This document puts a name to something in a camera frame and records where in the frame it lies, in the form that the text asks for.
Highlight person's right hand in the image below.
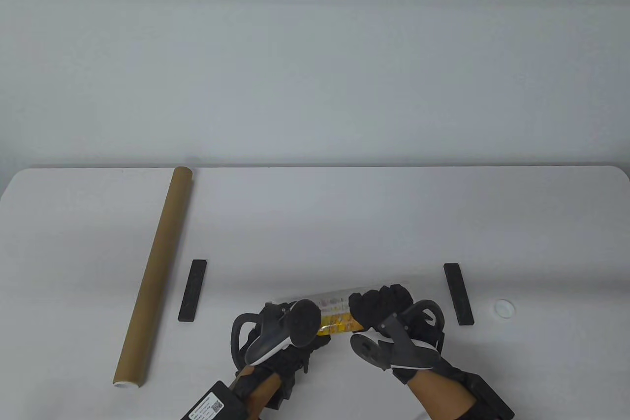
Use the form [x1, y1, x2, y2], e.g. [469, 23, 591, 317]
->
[348, 284, 463, 385]

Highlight colourful paper map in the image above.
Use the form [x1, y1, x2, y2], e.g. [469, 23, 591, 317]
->
[266, 287, 409, 337]

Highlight black bar paperweight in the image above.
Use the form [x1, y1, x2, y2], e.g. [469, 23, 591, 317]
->
[178, 259, 207, 323]
[443, 263, 474, 326]

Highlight brown cardboard mailing tube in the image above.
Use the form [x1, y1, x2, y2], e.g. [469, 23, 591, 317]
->
[112, 166, 193, 388]

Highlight person's right forearm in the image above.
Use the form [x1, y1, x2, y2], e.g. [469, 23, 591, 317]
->
[409, 368, 475, 420]

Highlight person's left forearm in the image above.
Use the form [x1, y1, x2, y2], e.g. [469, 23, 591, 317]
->
[231, 366, 284, 420]

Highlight black white right hand controller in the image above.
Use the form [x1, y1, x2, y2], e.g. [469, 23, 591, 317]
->
[349, 299, 443, 371]

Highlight black white hand controller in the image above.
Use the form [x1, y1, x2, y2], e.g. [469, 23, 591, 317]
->
[349, 299, 443, 371]
[231, 299, 321, 366]

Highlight black white left hand controller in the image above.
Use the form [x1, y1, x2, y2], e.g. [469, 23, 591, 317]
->
[231, 299, 321, 366]

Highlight black right wrist box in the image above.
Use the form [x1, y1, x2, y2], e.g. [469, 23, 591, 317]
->
[463, 372, 515, 420]

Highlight black labelled left wrist box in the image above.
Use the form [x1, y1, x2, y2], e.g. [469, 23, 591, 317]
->
[180, 381, 247, 420]

